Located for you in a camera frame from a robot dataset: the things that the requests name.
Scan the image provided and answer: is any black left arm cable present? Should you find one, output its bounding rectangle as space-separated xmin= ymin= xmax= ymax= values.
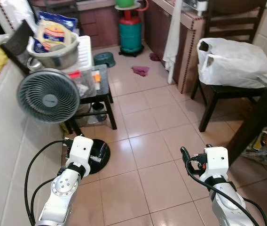
xmin=24 ymin=139 xmax=74 ymax=226

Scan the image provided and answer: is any brown kitchen counter cabinet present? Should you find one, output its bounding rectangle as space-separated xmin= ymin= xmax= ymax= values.
xmin=145 ymin=0 xmax=205 ymax=94

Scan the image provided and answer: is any black side table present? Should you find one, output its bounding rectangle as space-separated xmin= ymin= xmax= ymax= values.
xmin=67 ymin=64 xmax=118 ymax=136

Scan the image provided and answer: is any white plastic bag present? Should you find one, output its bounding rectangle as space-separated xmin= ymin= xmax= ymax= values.
xmin=197 ymin=37 xmax=267 ymax=89

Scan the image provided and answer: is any grey standing fan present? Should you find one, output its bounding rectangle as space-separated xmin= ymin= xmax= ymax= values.
xmin=16 ymin=68 xmax=111 ymax=171

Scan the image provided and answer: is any green red gas cylinder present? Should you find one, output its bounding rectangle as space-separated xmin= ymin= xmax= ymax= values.
xmin=118 ymin=7 xmax=145 ymax=57

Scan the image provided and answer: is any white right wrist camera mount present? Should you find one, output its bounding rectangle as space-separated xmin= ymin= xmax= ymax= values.
xmin=203 ymin=146 xmax=229 ymax=178

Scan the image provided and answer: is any beige plastic basin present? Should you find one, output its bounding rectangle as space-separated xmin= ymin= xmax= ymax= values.
xmin=27 ymin=35 xmax=80 ymax=70

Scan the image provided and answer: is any small green plastic stool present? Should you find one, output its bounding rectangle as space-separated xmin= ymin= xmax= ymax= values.
xmin=93 ymin=51 xmax=117 ymax=68

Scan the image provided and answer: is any small purple rag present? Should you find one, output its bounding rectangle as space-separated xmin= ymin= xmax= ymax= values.
xmin=149 ymin=52 xmax=162 ymax=62

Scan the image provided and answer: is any white hanging towel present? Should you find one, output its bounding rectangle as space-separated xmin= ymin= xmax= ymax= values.
xmin=163 ymin=0 xmax=184 ymax=85

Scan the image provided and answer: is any black dustpan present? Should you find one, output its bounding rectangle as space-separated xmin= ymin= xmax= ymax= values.
xmin=1 ymin=19 xmax=36 ymax=60

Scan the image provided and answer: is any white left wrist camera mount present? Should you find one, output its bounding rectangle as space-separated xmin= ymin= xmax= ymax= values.
xmin=66 ymin=136 xmax=94 ymax=166

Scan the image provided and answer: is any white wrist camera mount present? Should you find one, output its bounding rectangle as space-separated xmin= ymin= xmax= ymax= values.
xmin=203 ymin=146 xmax=229 ymax=178
xmin=66 ymin=136 xmax=94 ymax=166

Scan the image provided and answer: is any green plastic bowl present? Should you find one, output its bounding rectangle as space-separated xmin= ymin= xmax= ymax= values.
xmin=115 ymin=0 xmax=141 ymax=9

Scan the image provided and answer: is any blue yellow snack bag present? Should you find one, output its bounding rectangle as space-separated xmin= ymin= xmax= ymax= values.
xmin=33 ymin=11 xmax=78 ymax=53

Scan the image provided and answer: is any clear plastic container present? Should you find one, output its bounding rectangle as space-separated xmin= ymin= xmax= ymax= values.
xmin=68 ymin=69 xmax=102 ymax=98

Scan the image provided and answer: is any white plastic crate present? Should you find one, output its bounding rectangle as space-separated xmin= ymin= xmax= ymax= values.
xmin=76 ymin=35 xmax=95 ymax=72

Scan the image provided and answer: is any purple cloth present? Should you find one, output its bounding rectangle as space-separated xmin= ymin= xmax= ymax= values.
xmin=132 ymin=65 xmax=150 ymax=78

